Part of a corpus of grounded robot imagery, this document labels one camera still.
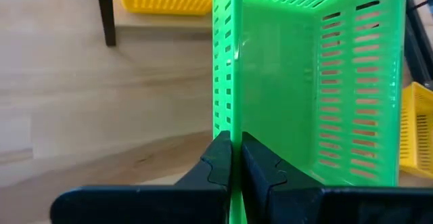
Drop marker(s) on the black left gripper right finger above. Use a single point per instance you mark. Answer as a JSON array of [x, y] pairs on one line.
[[260, 170]]

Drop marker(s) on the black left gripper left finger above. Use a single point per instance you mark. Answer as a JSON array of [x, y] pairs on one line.
[[216, 170]]

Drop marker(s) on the green plastic basket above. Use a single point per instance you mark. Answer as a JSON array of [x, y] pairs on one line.
[[280, 82]]

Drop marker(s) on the wooden shelf black metal frame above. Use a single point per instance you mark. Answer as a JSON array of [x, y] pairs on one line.
[[106, 14]]

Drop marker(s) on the black aluminium rig frame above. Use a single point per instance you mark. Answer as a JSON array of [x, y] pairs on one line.
[[421, 58]]

